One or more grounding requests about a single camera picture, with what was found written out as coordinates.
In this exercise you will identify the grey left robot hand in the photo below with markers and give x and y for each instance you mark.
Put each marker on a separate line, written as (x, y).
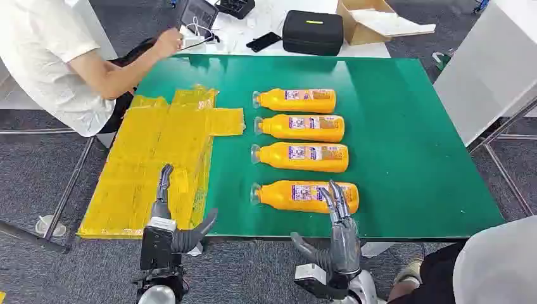
(163, 189)

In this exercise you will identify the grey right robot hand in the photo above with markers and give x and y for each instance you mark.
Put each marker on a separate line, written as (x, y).
(346, 247)

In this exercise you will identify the orange drink bottle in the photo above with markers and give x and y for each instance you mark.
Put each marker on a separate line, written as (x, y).
(293, 164)
(302, 105)
(285, 203)
(293, 135)

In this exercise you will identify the white table foot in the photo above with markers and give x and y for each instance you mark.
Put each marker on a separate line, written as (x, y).
(375, 249)

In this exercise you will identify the yellow plastic sheet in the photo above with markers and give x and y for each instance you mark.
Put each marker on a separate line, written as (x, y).
(142, 168)

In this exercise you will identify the green table mat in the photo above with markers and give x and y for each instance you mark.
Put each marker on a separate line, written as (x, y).
(398, 147)

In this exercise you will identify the clear plastic cup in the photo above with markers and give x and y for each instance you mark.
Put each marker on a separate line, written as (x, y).
(42, 226)

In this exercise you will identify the person's hand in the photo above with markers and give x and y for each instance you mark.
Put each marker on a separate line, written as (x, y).
(168, 42)

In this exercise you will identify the white cabinet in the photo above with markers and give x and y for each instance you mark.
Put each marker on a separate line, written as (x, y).
(105, 33)

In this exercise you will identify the black smartphone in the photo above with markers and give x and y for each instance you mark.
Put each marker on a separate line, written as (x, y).
(263, 42)

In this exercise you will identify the dark tablet screen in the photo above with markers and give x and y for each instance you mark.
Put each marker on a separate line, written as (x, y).
(199, 14)

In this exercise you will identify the seated person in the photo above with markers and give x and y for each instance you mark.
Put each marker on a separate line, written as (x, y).
(33, 50)

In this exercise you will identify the black controller device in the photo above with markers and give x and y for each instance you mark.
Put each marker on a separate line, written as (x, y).
(235, 7)

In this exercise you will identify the green and white floor object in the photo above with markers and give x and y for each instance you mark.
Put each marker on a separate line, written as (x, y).
(442, 61)

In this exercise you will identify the black zip case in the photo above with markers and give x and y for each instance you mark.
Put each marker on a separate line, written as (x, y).
(312, 33)

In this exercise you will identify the cardboard box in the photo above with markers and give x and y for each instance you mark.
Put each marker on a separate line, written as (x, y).
(348, 29)

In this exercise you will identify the white side table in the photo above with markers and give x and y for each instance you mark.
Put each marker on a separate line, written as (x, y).
(491, 71)

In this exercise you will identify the white flat board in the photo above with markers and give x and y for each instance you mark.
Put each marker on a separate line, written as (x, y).
(390, 23)

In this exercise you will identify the blue floor object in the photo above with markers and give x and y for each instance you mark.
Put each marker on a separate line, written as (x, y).
(481, 5)

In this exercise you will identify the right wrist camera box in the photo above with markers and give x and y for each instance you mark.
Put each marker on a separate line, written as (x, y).
(308, 275)

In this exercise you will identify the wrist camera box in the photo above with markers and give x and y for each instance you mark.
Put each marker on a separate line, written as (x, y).
(308, 275)
(157, 247)

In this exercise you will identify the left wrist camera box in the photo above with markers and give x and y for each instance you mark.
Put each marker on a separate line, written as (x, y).
(157, 247)

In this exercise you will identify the metal chair frame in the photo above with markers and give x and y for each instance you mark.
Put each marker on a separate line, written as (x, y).
(69, 189)

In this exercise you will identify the metal side table frame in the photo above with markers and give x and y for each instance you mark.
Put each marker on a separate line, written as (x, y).
(504, 173)

